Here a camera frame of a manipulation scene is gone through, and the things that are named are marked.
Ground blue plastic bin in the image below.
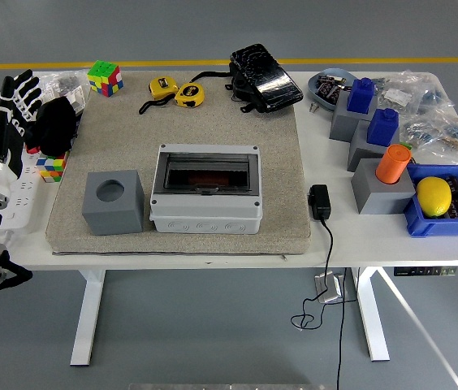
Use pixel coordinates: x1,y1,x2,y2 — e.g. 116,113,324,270
403,163,458,239

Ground silver metal bracket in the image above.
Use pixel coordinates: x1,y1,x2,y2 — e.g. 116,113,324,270
313,272,344,305

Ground clear bag of white parts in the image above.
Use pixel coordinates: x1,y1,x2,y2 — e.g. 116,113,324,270
376,77,417,115

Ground yellow lemon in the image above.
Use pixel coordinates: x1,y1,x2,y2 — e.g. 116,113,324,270
416,176,453,218

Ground white power strip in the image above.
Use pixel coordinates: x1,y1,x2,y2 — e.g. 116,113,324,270
0,148,58,233

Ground clear bags of small parts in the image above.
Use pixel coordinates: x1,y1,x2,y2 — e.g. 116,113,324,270
37,71,92,119

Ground grey holder block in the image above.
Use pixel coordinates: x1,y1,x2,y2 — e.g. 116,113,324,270
346,119,400,172
351,158,417,215
329,91,378,143

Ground clear bag of blue parts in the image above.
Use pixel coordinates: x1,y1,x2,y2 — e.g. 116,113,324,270
411,70,457,119

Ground black hanging cable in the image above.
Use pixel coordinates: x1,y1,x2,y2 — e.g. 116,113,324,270
335,266,348,390

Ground white table leg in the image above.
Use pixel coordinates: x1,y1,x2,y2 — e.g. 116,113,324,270
69,268,107,366
350,266,391,362

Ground black power adapter plug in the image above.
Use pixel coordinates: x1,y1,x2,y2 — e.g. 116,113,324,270
308,184,332,222

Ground large colourful puzzle cube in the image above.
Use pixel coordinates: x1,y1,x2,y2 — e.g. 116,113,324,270
86,59,124,98

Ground black pouch with strap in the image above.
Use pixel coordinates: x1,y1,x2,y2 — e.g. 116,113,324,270
190,43,305,115

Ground grey block with round hole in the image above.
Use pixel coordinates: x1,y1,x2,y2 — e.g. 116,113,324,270
81,169,145,236

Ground blue square bottle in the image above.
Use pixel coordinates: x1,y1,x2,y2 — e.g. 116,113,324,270
365,107,400,147
346,77,378,115

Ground dark component pack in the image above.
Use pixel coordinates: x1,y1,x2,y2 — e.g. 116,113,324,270
316,75,343,102

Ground clear bag of resistors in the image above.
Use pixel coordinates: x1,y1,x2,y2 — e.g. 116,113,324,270
399,110,458,159

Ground blue-grey shallow dish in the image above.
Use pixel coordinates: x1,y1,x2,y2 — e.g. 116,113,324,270
307,67,360,111

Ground grey electrical box with lid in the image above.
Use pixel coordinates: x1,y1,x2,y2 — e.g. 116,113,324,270
149,143,263,234

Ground small colourful puzzle cube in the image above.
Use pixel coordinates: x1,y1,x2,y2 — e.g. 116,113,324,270
36,152,70,183

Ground thin black adapter cord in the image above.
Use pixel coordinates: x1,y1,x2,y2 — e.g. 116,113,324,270
290,219,360,331

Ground orange cylinder battery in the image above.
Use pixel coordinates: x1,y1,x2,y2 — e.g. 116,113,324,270
375,144,412,184
184,170,236,187

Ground grey-brown mat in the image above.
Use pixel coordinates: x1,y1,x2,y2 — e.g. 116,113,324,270
45,71,312,256

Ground black cloth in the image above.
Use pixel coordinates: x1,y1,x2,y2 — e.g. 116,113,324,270
24,96,80,158

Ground black table control panel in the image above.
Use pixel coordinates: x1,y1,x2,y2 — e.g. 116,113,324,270
393,266,458,277

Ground yellow tape measure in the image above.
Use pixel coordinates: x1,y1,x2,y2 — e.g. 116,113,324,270
138,76,180,115
174,82,205,109

